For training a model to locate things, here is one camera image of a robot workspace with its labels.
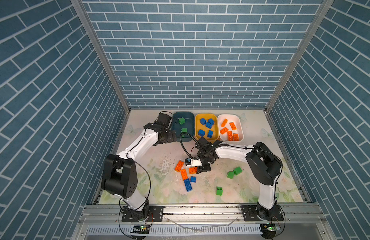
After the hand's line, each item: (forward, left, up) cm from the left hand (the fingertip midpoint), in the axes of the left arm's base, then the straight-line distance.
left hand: (168, 138), depth 89 cm
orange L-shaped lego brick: (-16, -14, -11) cm, 24 cm away
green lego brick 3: (-19, -37, -11) cm, 42 cm away
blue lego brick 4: (+11, -22, -10) cm, 26 cm away
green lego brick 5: (-27, -29, -10) cm, 41 cm away
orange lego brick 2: (+17, -45, -9) cm, 49 cm away
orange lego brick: (+20, -39, -9) cm, 45 cm away
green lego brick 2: (+13, -9, -9) cm, 18 cm away
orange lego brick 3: (+13, -38, -10) cm, 41 cm away
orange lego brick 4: (+9, -42, -10) cm, 44 cm away
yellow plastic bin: (+17, -26, -10) cm, 32 cm away
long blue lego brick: (-24, -12, -11) cm, 29 cm away
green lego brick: (+23, -7, -9) cm, 25 cm away
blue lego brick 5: (+9, -27, -8) cm, 30 cm away
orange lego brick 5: (+8, -46, -11) cm, 48 cm away
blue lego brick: (+22, -23, -9) cm, 33 cm away
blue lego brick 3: (+18, -27, -9) cm, 34 cm away
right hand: (-12, -17, -11) cm, 24 cm away
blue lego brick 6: (-16, -12, +2) cm, 20 cm away
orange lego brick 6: (-13, -6, -10) cm, 18 cm away
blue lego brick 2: (+21, -29, -9) cm, 37 cm away
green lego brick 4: (-18, -40, -6) cm, 44 cm away
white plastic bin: (+16, -43, -10) cm, 47 cm away
